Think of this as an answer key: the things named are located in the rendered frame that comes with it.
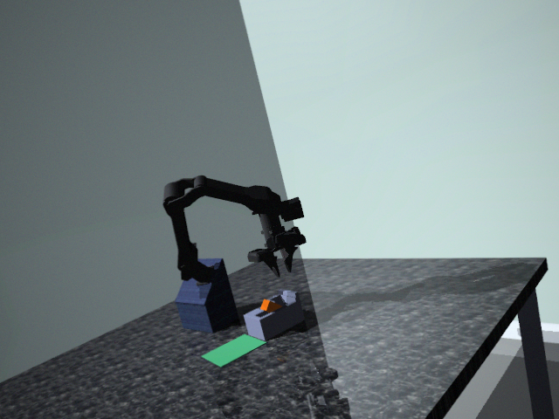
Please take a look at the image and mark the orange l-shaped part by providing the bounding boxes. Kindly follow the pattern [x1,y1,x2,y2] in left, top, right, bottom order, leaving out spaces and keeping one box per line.
[260,299,283,313]

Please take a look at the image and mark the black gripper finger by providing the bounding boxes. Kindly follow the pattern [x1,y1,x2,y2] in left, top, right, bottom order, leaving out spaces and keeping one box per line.
[264,256,280,278]
[280,247,298,272]

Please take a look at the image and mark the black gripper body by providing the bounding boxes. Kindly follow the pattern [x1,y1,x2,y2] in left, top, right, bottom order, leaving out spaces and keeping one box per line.
[247,223,307,263]

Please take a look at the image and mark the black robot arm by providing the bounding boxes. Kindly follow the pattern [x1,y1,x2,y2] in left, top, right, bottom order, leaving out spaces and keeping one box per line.
[163,175,304,286]

